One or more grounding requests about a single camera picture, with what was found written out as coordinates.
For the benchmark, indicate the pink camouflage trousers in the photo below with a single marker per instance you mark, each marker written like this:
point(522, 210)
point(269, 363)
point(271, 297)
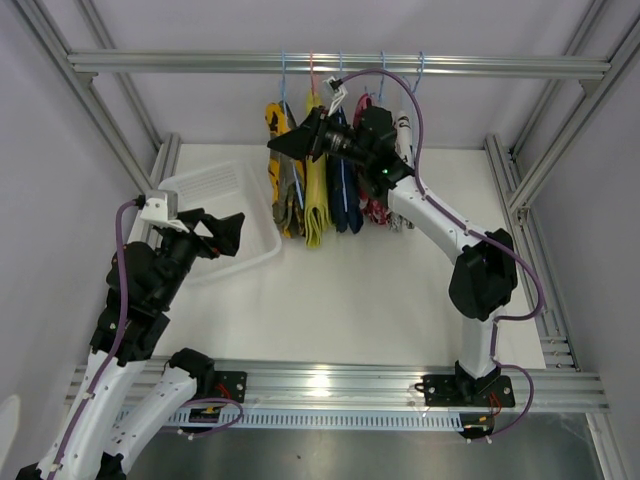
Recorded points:
point(372, 200)

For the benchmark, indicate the white newspaper print trousers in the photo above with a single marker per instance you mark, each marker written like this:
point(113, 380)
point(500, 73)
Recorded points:
point(404, 149)

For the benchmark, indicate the aluminium hanging rail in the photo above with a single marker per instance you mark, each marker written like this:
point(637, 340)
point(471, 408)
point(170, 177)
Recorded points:
point(159, 61)

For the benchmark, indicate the front aluminium mounting rail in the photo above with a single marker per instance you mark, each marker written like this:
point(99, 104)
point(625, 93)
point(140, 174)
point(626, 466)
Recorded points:
point(316, 386)

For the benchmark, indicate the white plastic basket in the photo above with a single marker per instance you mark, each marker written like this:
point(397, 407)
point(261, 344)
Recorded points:
point(222, 190)

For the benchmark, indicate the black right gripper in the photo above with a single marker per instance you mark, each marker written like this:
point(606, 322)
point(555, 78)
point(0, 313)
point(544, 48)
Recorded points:
point(299, 142)

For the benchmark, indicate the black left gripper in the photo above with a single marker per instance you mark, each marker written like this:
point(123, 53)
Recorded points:
point(226, 232)

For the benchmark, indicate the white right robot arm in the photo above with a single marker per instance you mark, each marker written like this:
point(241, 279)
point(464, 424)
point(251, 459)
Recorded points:
point(484, 274)

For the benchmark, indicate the slotted cable duct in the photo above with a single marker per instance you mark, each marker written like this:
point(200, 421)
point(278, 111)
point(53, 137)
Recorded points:
point(262, 418)

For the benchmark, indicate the yellow grey camouflage trousers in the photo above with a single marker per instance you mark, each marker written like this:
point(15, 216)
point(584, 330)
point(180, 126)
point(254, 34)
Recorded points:
point(287, 213)

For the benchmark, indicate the lime green trousers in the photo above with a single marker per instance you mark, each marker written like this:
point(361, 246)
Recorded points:
point(317, 216)

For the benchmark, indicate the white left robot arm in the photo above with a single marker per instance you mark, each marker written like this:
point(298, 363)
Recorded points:
point(94, 443)

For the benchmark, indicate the dark blue denim trousers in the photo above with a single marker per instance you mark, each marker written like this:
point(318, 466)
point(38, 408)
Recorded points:
point(353, 220)

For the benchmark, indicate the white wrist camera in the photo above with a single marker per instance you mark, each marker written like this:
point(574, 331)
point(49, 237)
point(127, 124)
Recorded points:
point(159, 209)
point(336, 92)

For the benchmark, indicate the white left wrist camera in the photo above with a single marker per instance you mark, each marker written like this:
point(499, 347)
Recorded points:
point(159, 209)

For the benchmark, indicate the pink wire hanger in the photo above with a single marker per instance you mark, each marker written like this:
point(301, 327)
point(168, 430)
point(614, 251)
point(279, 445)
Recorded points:
point(314, 97)

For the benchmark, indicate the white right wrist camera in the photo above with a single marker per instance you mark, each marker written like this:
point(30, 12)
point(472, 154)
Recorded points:
point(336, 92)

